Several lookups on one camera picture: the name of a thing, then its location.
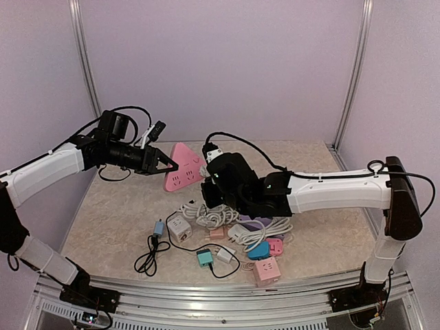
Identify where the pink triangular socket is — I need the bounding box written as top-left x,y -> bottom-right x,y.
164,142 -> 206,193

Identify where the left aluminium frame post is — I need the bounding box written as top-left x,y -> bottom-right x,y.
68,0 -> 102,118

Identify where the right aluminium frame post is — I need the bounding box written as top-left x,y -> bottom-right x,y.
331,0 -> 374,153

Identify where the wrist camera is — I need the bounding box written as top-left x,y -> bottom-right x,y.
202,142 -> 223,164
140,120 -> 166,149

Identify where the black usb cable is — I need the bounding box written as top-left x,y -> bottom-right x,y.
133,233 -> 172,276
164,199 -> 241,280

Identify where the white cube socket adapter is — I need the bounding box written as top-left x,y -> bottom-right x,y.
167,215 -> 193,243

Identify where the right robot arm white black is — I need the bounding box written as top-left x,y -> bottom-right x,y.
201,138 -> 427,305

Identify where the blue plug adapter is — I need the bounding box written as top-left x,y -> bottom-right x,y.
247,241 -> 270,261

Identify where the light blue charger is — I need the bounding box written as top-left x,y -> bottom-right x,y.
153,219 -> 165,238

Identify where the white usb charger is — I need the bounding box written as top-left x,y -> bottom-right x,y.
216,247 -> 236,264

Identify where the teal usb charger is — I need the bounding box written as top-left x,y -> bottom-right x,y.
196,249 -> 214,267

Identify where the pink cube socket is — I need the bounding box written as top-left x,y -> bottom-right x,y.
252,256 -> 281,287

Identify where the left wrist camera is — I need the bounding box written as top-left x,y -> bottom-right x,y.
140,120 -> 166,149

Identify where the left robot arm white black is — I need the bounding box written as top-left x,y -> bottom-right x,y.
1,106 -> 179,306

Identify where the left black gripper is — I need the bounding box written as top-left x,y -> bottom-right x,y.
107,140 -> 177,175

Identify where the aluminium frame post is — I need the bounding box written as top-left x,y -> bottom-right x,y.
68,0 -> 102,118
331,0 -> 374,153

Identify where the purple power strip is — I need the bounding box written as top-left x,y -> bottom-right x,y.
239,215 -> 274,232

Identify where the pink charger plug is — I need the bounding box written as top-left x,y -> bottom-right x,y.
205,226 -> 225,240

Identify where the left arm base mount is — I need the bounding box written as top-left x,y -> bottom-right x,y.
59,258 -> 121,313

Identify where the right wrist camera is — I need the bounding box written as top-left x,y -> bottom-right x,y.
202,142 -> 223,164

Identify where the front aluminium rail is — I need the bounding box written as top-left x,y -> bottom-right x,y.
25,271 -> 424,329

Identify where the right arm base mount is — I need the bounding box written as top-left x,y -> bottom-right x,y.
328,262 -> 388,312

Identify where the white power cord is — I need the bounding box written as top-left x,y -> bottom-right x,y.
179,202 -> 240,230
226,214 -> 293,245

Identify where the pink socket adapter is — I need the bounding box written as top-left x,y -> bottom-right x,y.
266,237 -> 283,256

